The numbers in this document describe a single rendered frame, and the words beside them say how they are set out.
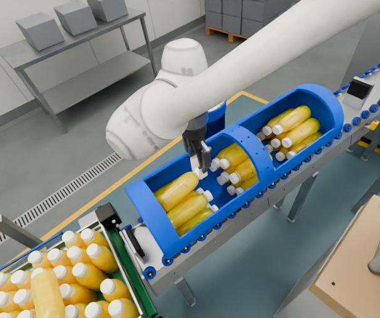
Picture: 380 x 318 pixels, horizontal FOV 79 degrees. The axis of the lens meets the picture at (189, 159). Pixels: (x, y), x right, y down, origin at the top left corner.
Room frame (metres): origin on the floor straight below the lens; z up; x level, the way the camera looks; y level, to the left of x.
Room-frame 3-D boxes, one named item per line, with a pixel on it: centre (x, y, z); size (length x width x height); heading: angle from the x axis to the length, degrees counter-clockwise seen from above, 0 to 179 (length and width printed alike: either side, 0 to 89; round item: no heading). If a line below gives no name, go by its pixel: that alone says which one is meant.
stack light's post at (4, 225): (0.50, 0.76, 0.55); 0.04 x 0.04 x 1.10; 27
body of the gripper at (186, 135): (0.50, -0.03, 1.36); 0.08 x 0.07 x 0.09; 27
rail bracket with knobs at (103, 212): (0.51, 0.38, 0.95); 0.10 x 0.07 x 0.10; 27
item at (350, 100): (0.95, -0.94, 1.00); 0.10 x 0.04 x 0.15; 27
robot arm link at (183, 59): (0.49, -0.02, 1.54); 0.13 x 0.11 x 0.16; 139
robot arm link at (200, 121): (0.50, -0.03, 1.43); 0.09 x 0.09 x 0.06
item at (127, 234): (0.35, 0.25, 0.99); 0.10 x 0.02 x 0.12; 27
